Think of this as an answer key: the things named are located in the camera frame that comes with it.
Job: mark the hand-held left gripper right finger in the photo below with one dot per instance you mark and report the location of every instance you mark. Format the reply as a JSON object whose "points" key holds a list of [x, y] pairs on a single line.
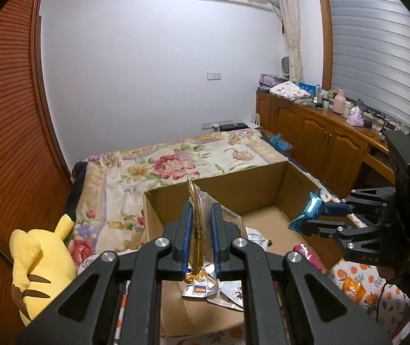
{"points": [[216, 237]]}

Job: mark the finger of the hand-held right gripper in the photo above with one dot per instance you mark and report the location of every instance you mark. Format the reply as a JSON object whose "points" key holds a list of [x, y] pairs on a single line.
{"points": [[327, 231], [363, 196]]}

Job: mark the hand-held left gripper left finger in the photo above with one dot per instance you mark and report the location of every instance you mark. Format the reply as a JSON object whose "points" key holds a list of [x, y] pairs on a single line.
{"points": [[187, 237]]}

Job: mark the small silver yellow snack packet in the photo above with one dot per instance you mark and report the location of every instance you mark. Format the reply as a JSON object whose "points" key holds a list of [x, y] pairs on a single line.
{"points": [[201, 230]]}

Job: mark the teal snack packet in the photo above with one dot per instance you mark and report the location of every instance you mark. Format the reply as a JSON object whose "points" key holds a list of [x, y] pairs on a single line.
{"points": [[307, 212]]}

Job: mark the pink snack packet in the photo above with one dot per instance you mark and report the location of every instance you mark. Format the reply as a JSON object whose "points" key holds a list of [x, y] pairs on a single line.
{"points": [[309, 255]]}

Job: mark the white packet with barcode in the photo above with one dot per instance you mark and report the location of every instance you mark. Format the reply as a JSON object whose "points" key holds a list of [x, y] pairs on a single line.
{"points": [[257, 237]]}

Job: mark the brown cardboard box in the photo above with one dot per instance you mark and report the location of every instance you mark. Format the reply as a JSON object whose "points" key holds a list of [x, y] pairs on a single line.
{"points": [[262, 190]]}

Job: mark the wooden cabinet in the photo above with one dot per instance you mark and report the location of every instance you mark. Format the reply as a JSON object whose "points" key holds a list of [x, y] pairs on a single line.
{"points": [[319, 140]]}

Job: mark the purple tissue bag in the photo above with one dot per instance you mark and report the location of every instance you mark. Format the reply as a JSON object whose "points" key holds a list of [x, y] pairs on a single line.
{"points": [[355, 118]]}

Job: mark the floral blanket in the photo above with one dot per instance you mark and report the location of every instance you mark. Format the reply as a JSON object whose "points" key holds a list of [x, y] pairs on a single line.
{"points": [[172, 161]]}

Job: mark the white cup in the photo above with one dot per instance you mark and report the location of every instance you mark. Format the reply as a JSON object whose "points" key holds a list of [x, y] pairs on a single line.
{"points": [[347, 109]]}

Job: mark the pink bottle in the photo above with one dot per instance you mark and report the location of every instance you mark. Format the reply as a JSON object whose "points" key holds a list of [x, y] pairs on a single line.
{"points": [[339, 102]]}

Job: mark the teal cloth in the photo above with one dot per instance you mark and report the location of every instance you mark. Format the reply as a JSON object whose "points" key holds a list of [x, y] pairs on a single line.
{"points": [[280, 142]]}

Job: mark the flat black box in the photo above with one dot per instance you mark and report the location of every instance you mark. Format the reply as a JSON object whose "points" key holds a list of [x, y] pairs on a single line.
{"points": [[233, 127]]}

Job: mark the blue pack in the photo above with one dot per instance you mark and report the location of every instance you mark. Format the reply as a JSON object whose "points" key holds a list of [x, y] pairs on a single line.
{"points": [[307, 87]]}

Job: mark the grey window blind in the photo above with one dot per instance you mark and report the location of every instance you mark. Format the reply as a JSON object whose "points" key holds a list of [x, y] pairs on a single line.
{"points": [[370, 50]]}

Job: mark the folded floral cloth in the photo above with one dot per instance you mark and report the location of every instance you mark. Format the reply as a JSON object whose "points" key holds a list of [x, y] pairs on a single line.
{"points": [[289, 90]]}

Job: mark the yellow plush toy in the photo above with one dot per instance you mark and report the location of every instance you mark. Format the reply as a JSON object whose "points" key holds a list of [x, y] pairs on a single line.
{"points": [[43, 255]]}

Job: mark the small white fan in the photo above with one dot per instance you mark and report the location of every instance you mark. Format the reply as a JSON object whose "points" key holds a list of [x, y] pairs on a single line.
{"points": [[285, 66]]}

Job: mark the purple stacked items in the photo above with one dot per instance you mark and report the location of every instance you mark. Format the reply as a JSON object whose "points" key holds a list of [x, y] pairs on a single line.
{"points": [[267, 79]]}

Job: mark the cream patterned curtain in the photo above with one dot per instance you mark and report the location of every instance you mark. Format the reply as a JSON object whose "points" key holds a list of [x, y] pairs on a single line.
{"points": [[291, 25]]}

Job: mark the wooden louvered wardrobe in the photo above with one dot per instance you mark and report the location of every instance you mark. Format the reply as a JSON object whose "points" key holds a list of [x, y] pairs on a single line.
{"points": [[7, 115]]}

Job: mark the wall socket row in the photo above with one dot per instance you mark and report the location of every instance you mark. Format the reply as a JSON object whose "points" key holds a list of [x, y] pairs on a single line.
{"points": [[222, 121]]}

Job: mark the white wall switch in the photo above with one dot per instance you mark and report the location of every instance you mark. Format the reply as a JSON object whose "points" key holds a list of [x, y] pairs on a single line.
{"points": [[214, 76]]}

